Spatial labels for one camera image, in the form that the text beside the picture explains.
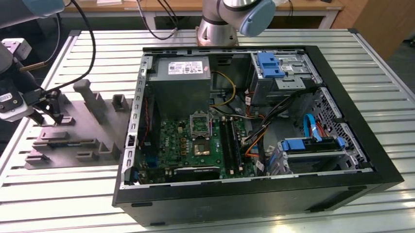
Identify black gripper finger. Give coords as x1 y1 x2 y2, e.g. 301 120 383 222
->
27 106 46 126
44 90 64 124

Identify CPU socket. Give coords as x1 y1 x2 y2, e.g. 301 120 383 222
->
193 140 213 157

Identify grey plastic parts rack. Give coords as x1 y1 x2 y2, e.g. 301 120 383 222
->
24 79 137 170

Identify dark RAM stick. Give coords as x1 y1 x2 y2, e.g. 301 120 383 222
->
47 142 84 148

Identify grey power supply unit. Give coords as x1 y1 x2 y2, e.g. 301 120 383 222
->
146 55 214 122

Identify green motherboard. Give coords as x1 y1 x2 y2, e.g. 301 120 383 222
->
137 106 261 184

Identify black graphics card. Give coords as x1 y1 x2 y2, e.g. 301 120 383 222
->
171 165 222 182

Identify black RAM slot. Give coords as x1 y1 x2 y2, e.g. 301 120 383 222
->
219 116 238 175
229 116 246 172

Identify black open PC case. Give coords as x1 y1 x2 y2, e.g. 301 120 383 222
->
113 45 406 228

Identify blue plastic drive latch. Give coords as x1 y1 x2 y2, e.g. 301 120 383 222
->
255 51 286 79

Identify grey metal drive cage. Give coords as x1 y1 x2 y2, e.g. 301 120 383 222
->
249 51 326 105

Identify hard disk in blue carrier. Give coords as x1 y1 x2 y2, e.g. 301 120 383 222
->
279 136 347 153

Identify grey metal disk bay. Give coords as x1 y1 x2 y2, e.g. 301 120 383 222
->
265 145 373 176

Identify wooden cabinet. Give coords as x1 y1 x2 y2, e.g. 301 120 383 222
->
333 0 415 59

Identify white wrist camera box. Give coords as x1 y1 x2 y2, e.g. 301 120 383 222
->
0 91 27 121
0 38 32 59

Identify black camera cable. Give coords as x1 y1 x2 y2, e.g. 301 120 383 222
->
40 0 98 94

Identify thin red wire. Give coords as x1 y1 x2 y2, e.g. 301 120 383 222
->
138 96 154 149

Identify yellow wire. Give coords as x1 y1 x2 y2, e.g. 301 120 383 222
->
210 70 237 107

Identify grey white wire bundle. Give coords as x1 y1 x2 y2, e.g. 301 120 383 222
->
210 106 265 120

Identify orange wire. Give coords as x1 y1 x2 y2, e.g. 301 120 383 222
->
245 135 266 160

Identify black cable bundle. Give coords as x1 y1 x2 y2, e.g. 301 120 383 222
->
242 86 321 146

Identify blue flat wire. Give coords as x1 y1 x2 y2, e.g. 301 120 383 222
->
302 113 325 143

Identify red power wire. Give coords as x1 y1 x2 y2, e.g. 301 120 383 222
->
317 120 335 140

